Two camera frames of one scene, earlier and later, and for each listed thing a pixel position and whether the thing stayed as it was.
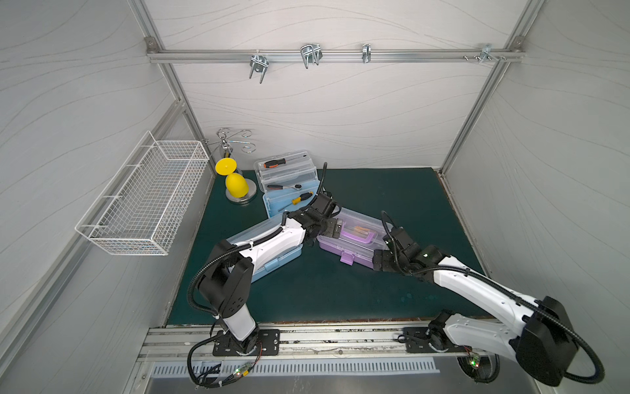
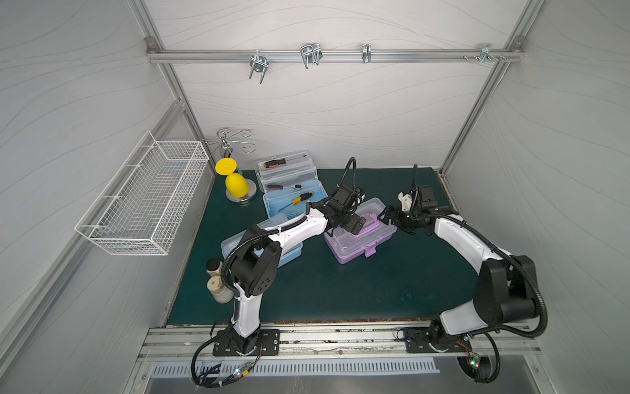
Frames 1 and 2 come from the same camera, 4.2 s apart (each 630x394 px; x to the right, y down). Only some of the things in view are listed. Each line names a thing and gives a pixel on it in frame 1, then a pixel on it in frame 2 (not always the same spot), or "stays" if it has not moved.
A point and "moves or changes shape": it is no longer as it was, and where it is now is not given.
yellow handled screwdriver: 302,197 stays
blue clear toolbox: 287,180 stays
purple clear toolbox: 361,236 moves or changes shape
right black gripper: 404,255 -> 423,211
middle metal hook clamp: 311,53 stays
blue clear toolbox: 259,231 stays
